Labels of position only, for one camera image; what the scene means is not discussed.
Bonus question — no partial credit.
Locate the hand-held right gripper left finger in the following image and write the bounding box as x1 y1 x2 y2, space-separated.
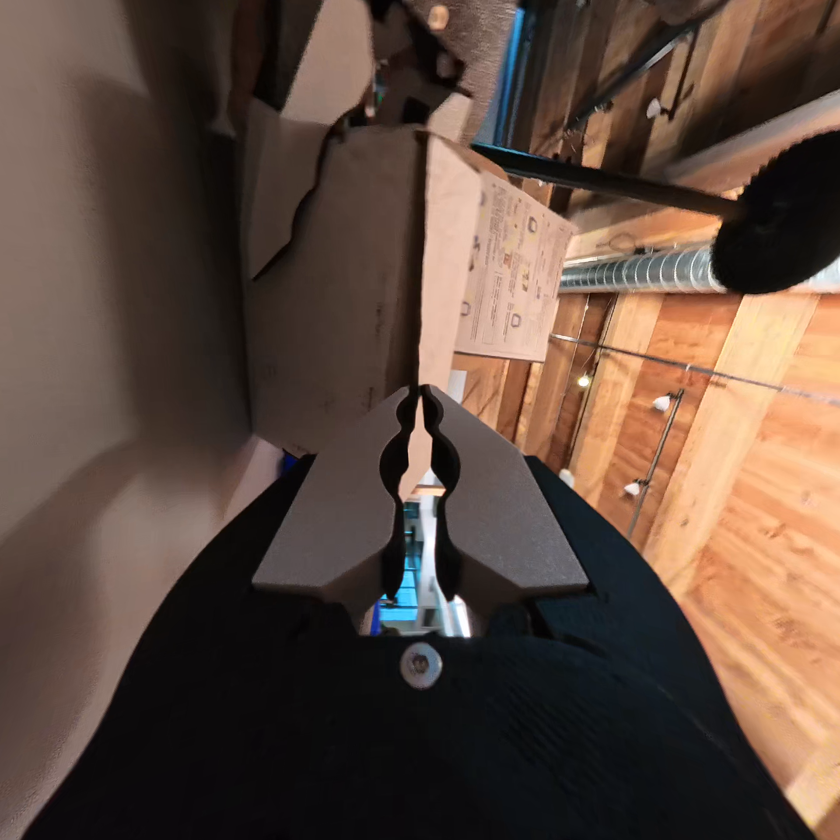
251 385 417 602

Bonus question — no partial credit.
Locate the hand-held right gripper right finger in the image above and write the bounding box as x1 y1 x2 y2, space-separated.
422 385 590 602

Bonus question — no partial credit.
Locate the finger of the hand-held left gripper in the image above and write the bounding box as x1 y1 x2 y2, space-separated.
282 0 376 127
244 98 332 281

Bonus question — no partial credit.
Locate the white cardboard mailer box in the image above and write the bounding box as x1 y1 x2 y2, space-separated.
248 123 509 500

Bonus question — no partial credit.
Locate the printed instruction sheet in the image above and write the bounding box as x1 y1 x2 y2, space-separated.
454 177 578 363

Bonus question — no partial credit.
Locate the silver ventilation duct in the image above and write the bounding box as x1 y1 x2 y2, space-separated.
560 246 729 296

